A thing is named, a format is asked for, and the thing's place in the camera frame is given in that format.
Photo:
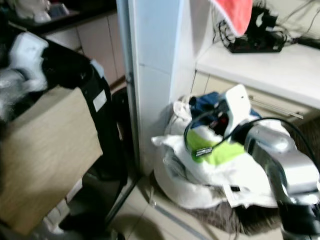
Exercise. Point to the black power strip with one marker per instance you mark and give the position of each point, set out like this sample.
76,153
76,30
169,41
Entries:
255,46

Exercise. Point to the beige drawer front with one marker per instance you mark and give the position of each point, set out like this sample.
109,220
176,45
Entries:
280,107

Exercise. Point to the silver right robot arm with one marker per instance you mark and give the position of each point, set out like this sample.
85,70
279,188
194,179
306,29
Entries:
287,165

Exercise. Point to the green and white garment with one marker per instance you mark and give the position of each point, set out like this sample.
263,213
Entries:
222,155

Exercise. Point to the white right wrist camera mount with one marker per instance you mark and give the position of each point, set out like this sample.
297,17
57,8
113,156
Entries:
239,102

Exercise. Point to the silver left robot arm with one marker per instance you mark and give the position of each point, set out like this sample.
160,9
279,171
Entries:
12,85

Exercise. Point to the white crumpled garment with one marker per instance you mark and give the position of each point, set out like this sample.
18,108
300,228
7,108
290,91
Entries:
240,182

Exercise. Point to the white tall cabinet panel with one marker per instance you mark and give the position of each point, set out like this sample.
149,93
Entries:
155,75

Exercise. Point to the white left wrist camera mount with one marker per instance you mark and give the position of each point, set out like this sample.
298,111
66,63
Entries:
27,52

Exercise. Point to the white object on countertop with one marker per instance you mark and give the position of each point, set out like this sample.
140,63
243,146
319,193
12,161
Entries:
32,9

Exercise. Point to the beige wooden cabinet door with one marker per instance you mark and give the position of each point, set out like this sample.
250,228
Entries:
45,160

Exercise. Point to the red hanging towel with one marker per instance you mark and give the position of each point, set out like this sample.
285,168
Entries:
235,15

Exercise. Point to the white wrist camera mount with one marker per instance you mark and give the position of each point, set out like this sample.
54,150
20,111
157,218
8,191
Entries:
239,102
27,52

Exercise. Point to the white counter shelf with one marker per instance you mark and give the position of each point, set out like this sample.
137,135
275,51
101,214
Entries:
265,70

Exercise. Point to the dark blue garment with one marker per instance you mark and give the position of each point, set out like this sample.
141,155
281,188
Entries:
202,102

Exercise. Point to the light wooden base cabinet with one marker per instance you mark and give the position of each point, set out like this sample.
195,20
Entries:
80,35

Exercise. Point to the black glossy appliance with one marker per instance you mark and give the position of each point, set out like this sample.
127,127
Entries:
105,202

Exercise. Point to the dark countertop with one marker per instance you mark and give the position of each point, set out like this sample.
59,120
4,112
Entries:
85,12

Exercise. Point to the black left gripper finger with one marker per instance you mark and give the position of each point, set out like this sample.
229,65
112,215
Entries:
105,125

